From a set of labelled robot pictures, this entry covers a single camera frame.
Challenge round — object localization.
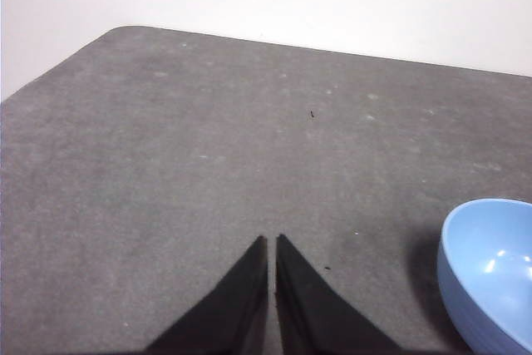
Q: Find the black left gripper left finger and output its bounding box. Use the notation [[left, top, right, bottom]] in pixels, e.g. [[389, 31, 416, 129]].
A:
[[143, 234, 269, 355]]

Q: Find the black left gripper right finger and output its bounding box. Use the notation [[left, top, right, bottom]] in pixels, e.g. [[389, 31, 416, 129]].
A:
[[274, 233, 403, 355]]

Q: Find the blue bowl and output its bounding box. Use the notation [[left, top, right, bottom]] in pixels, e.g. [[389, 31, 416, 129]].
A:
[[436, 198, 532, 355]]

